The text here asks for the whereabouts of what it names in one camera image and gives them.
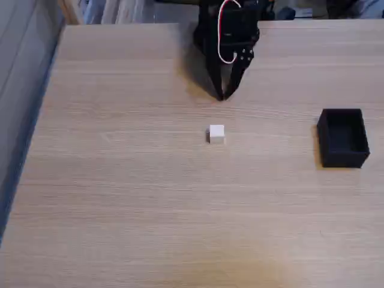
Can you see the white block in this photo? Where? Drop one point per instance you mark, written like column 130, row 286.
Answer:
column 217, row 133

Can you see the white label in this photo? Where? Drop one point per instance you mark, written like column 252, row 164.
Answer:
column 303, row 12

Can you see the wooden frame post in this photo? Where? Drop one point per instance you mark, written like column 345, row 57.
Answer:
column 69, row 12

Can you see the black box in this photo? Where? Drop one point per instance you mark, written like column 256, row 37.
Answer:
column 327, row 150

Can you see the dark blue object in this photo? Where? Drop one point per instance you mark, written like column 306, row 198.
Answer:
column 284, row 13

